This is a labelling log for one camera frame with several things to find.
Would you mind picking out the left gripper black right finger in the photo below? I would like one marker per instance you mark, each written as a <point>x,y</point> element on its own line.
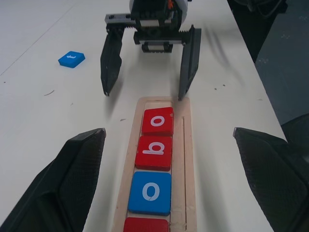
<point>277,183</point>

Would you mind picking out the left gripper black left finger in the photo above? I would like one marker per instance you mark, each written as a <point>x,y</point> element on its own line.
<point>60,188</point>

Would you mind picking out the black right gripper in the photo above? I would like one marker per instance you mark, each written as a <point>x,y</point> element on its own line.
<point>157,21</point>

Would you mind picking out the red letter tile o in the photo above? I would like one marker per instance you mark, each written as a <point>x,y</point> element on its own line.
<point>149,128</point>

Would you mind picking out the red letter tile b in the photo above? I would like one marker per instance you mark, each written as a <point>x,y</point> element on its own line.
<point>144,163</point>

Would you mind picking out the blue letter tile o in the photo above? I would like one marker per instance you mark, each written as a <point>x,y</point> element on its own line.
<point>137,205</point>

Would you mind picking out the blue letter tile t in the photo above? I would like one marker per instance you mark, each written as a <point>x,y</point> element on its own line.
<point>71,61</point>

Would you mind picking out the wooden letter tray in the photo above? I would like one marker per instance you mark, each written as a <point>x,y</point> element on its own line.
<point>188,145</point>

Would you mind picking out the red letter tile r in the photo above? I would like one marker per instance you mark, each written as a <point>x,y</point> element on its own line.
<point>144,226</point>

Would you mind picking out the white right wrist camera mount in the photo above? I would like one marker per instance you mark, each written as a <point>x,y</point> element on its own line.
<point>184,10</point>

